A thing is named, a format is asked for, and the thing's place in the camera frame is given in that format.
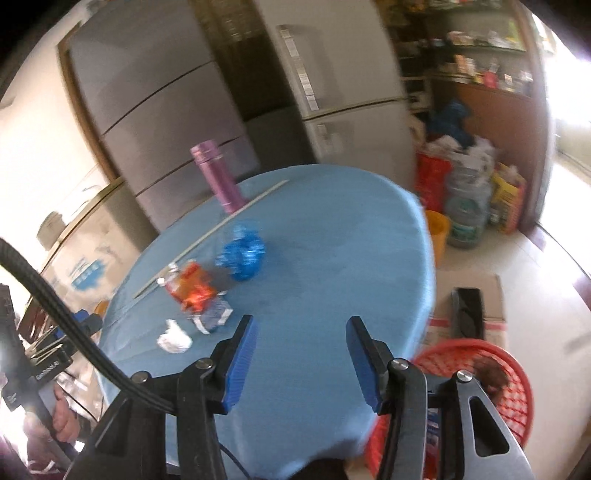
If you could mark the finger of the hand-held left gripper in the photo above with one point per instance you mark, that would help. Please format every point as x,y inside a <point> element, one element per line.
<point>85,321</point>

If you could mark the blue plastic bag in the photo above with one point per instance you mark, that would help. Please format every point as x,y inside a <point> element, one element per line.
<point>450,120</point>

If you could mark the red plastic basket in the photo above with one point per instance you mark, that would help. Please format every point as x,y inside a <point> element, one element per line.
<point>512,406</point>

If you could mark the white chest freezer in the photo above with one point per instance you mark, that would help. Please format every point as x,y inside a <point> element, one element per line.
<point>87,258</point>

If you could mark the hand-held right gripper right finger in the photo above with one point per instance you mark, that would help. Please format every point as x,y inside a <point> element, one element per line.
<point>364,369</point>

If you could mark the blue plastic wrapper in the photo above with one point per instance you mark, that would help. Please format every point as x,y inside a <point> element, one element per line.
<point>242,251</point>

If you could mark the shelf with goods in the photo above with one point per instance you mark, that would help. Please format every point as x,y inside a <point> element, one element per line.
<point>475,50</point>

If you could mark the red bag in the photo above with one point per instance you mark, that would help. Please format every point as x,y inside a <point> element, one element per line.
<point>431,180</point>

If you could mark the long white plastic strip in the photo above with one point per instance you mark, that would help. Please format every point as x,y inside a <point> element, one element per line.
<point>221,224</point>

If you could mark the flat black object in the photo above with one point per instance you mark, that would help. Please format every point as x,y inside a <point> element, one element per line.
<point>468,314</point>

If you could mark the purple thermos bottle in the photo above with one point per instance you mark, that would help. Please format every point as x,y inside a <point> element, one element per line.
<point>218,177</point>

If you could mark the round orange plastic stool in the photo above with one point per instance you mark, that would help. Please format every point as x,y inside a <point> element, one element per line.
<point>101,307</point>

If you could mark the pile of white bags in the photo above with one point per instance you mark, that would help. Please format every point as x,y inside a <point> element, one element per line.
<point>466,150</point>

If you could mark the yellow bag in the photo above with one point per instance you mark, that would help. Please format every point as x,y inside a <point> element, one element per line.
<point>508,198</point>

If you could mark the white tissue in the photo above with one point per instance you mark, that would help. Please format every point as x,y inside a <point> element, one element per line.
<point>174,339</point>

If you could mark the large clear water jug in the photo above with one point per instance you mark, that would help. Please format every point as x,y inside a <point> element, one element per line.
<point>468,207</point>

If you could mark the yellow plastic bucket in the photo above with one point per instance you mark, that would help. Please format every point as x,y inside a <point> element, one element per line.
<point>436,235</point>

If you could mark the orange snack wrapper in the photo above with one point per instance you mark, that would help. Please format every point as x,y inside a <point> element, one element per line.
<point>194,286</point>

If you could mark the blue tablecloth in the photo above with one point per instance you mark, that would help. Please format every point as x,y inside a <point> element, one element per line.
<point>323,240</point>

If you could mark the person's left hand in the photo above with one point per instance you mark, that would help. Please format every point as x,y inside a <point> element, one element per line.
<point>64,415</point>

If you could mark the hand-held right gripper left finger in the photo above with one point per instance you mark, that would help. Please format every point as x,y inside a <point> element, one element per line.
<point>238,369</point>

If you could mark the flat cardboard box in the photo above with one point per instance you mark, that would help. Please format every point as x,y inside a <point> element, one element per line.
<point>494,304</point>

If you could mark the silver refrigerator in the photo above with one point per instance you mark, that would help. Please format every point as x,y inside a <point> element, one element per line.
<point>337,64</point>

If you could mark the grey refrigerator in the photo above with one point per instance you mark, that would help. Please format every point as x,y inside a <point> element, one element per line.
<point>152,92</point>

